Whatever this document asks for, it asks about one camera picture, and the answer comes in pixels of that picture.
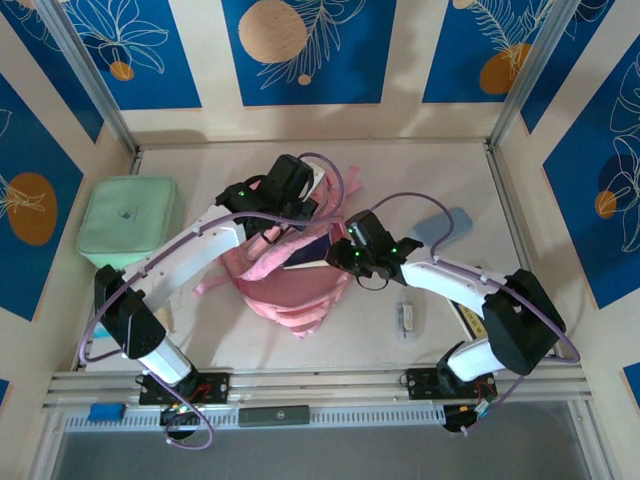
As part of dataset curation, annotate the mint green lunch bag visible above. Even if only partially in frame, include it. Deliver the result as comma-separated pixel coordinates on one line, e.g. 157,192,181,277
75,174,184,269

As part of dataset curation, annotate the pink backpack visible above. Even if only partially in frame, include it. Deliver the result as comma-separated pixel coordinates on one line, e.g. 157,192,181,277
192,162,364,341

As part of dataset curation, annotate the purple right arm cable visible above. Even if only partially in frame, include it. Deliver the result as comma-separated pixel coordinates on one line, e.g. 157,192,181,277
369,192,581,436

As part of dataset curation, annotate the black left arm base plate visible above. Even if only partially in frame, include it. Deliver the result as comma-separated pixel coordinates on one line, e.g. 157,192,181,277
138,371,233,407

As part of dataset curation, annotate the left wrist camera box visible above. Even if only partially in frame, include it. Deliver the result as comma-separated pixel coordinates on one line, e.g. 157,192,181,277
265,153,327,202

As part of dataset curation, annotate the blue book yellow label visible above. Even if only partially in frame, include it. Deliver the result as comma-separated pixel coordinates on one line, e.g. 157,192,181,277
282,233,335,271

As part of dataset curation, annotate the aluminium cross rail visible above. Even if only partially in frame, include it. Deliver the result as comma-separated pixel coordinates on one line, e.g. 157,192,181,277
42,368,596,410

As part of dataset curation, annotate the dark grey bar device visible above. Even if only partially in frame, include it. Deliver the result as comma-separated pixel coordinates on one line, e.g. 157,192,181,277
237,404,312,428

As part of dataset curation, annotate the clear plastic stationery bag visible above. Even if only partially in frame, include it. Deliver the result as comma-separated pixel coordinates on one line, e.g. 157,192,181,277
397,294,419,344

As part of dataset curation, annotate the small circuit board with wires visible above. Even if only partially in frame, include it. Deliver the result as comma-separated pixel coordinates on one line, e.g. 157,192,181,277
443,384,499,435
158,399,202,430

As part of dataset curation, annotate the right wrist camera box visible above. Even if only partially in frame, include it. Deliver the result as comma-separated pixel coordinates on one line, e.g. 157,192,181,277
344,209,394,249

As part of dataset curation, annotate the aluminium frame post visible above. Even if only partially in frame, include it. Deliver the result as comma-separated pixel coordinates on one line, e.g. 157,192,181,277
34,0,140,155
485,0,585,150

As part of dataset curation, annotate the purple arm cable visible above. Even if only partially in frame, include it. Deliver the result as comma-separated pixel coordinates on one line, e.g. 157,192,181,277
79,152,347,451
369,192,581,436

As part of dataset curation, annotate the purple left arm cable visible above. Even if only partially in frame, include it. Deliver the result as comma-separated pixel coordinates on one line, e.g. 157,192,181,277
79,152,347,451

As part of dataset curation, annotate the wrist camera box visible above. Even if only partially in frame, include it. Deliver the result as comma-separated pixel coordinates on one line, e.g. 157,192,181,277
265,153,327,202
344,209,394,249

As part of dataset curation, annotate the small blue block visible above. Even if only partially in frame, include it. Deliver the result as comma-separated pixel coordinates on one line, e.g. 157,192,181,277
88,402,126,422

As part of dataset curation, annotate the grey slotted cable tray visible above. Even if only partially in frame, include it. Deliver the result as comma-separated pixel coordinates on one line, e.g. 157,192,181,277
63,403,447,433

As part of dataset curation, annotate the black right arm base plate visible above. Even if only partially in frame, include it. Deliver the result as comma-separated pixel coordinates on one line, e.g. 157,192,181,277
406,367,500,402

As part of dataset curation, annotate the small cream object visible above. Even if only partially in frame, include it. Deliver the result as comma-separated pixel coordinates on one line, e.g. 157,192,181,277
157,304,179,335

